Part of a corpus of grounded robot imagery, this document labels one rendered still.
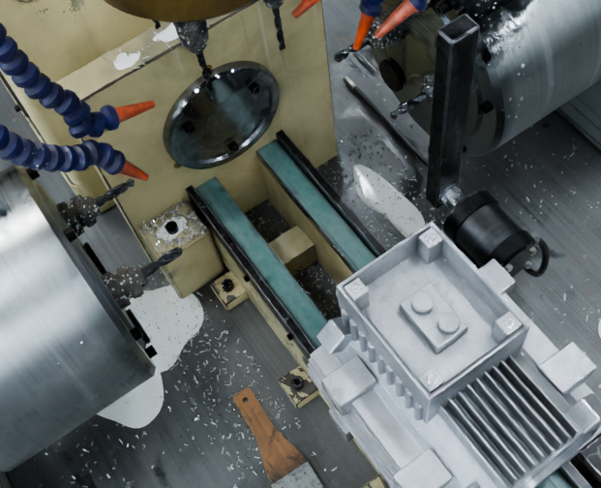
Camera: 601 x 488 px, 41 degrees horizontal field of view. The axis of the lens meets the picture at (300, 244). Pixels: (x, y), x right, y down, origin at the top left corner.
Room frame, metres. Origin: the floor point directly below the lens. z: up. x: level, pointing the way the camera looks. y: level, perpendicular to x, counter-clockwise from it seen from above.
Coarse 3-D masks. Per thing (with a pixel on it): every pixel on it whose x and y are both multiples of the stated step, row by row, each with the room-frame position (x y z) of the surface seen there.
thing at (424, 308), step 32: (384, 256) 0.30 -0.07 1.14; (416, 256) 0.31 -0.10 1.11; (448, 256) 0.30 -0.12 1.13; (384, 288) 0.28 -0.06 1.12; (416, 288) 0.28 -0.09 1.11; (448, 288) 0.27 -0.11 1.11; (480, 288) 0.26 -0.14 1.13; (352, 320) 0.26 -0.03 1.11; (384, 320) 0.26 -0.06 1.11; (416, 320) 0.24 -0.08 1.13; (448, 320) 0.24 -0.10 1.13; (480, 320) 0.24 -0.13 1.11; (384, 352) 0.22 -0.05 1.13; (416, 352) 0.22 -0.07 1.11; (448, 352) 0.22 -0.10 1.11; (480, 352) 0.21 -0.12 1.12; (512, 352) 0.21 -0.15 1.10; (416, 384) 0.19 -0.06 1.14; (448, 384) 0.18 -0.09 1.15; (416, 416) 0.18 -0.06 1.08
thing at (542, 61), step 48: (384, 0) 0.64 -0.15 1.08; (432, 0) 0.57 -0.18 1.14; (480, 0) 0.54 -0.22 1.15; (528, 0) 0.54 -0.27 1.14; (576, 0) 0.54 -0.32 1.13; (384, 48) 0.64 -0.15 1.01; (432, 48) 0.56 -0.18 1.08; (480, 48) 0.51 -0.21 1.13; (528, 48) 0.51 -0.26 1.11; (576, 48) 0.51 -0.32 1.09; (432, 96) 0.51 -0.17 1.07; (480, 96) 0.49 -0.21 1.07; (528, 96) 0.48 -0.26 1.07; (480, 144) 0.48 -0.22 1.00
